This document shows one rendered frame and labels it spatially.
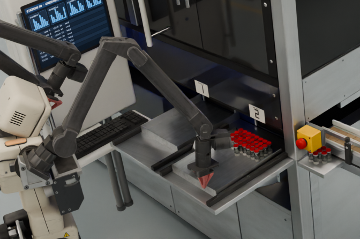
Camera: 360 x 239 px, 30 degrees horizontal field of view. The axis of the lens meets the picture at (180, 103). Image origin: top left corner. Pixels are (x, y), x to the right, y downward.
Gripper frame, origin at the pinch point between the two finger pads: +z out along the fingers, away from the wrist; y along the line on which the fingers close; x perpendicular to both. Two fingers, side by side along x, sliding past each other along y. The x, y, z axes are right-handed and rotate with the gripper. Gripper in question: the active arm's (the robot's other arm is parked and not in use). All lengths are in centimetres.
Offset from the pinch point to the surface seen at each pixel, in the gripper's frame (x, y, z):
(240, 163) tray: 3.9, 21.0, -0.4
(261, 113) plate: 5.3, 32.9, -17.4
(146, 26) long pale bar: 66, 21, -40
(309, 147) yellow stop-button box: -19.2, 33.9, -12.5
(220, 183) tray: -0.4, 7.9, 1.8
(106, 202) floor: 135, 31, 88
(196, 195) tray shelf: 1.0, -2.7, 3.7
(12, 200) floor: 183, -9, 94
